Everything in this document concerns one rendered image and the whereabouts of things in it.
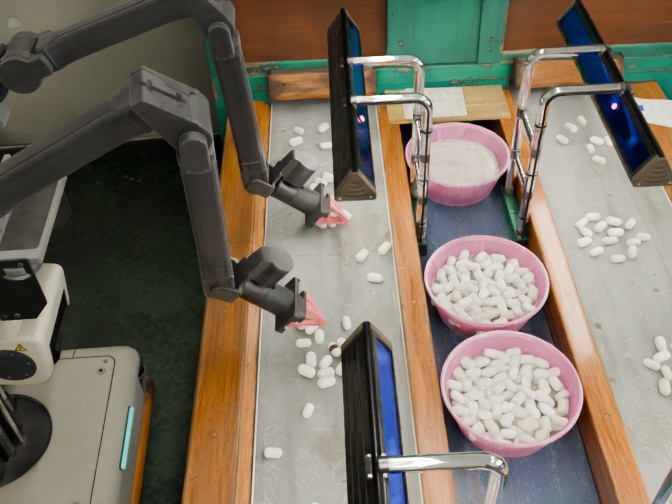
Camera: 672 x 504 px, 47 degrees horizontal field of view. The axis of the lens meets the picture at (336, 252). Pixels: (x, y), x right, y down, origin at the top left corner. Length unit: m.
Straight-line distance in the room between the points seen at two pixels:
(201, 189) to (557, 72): 1.29
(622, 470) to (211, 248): 0.81
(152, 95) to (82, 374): 1.30
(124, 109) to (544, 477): 0.99
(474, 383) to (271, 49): 1.09
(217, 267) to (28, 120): 2.09
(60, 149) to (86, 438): 1.13
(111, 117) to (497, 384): 0.89
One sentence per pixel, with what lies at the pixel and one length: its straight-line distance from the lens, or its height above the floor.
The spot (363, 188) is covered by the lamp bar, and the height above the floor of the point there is 1.07.
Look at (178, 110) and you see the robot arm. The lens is 1.10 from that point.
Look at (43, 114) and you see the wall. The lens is 3.33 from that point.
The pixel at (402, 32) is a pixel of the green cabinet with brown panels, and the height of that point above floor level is 0.95.
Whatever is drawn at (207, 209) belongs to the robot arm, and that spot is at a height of 1.18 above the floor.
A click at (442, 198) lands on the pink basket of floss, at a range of 1.98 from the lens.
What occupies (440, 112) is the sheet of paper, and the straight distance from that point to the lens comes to 2.15.
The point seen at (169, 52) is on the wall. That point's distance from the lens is 3.08.
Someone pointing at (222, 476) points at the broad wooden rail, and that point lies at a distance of 1.43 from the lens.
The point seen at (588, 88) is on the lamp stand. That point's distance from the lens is 1.66.
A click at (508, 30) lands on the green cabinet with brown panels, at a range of 2.22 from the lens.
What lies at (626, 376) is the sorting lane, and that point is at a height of 0.74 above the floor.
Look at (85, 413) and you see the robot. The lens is 2.19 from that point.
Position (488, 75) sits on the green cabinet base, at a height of 0.80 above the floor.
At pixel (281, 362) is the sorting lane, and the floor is 0.74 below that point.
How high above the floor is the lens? 2.00
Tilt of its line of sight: 45 degrees down
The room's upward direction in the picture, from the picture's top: 3 degrees counter-clockwise
